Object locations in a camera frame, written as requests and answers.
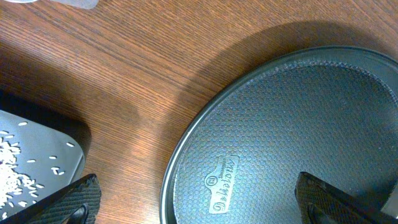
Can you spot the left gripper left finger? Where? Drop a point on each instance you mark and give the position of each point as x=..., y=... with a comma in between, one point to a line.
x=78, y=202

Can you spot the rice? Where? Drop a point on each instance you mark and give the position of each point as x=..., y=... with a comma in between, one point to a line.
x=36, y=161

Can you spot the clear plastic bin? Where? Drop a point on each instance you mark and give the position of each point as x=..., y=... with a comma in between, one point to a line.
x=82, y=4

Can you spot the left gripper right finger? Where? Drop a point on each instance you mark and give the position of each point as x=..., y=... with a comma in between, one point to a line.
x=320, y=202

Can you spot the round black serving tray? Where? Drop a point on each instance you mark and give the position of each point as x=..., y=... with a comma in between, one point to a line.
x=328, y=111

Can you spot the black rectangular tray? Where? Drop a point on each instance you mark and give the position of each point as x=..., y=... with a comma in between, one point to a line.
x=15, y=109

